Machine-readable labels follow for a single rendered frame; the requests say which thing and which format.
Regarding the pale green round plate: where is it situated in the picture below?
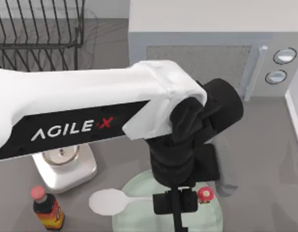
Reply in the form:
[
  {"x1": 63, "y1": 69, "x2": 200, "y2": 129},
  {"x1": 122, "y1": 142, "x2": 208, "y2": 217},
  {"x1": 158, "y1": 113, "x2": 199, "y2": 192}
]
[{"x1": 112, "y1": 169, "x2": 224, "y2": 232}]

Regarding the small red round object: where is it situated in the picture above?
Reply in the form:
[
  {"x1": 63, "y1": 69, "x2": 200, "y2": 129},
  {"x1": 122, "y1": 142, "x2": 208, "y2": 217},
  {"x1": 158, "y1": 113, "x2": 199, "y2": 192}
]
[{"x1": 196, "y1": 186, "x2": 215, "y2": 205}]

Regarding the white spoon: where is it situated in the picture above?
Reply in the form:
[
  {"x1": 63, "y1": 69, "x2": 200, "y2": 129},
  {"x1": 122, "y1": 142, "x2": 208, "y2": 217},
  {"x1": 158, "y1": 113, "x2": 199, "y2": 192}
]
[{"x1": 88, "y1": 188, "x2": 154, "y2": 217}]

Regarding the silver kitchen scale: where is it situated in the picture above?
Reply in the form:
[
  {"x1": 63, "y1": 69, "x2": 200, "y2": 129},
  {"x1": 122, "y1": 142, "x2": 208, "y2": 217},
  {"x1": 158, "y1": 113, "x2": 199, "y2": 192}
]
[{"x1": 31, "y1": 144, "x2": 98, "y2": 194}]

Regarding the dark bottle with red cap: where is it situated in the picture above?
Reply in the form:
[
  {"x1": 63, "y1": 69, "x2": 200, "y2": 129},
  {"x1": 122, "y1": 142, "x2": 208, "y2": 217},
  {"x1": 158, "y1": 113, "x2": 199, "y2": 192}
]
[{"x1": 30, "y1": 185, "x2": 66, "y2": 231}]

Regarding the microwave door with grey window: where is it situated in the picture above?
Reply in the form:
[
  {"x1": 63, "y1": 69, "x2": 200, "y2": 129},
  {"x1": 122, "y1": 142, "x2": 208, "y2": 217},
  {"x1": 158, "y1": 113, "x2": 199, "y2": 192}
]
[{"x1": 128, "y1": 31, "x2": 262, "y2": 99}]

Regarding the small round microwave knob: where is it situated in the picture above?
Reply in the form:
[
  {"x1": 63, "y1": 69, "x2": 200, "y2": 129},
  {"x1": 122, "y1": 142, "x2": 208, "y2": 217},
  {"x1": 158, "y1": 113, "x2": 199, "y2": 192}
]
[{"x1": 265, "y1": 69, "x2": 288, "y2": 85}]

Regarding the pale microwave oven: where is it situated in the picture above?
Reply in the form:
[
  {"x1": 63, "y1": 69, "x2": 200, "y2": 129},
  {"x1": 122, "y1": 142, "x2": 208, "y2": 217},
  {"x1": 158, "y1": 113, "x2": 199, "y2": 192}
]
[{"x1": 128, "y1": 0, "x2": 298, "y2": 102}]

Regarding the large round microwave knob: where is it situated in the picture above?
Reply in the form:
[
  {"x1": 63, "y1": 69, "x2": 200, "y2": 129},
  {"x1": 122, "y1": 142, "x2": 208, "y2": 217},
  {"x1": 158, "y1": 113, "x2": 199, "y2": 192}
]
[{"x1": 272, "y1": 47, "x2": 298, "y2": 65}]

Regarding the pale microwave door handle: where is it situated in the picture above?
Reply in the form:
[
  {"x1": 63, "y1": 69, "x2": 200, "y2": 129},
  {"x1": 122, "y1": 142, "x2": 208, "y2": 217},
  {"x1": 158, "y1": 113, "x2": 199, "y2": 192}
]
[{"x1": 244, "y1": 45, "x2": 269, "y2": 102}]

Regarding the black wire dish rack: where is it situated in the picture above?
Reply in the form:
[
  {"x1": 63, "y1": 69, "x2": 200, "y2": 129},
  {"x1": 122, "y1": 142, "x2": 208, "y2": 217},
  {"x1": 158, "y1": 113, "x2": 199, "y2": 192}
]
[{"x1": 0, "y1": 0, "x2": 86, "y2": 73}]

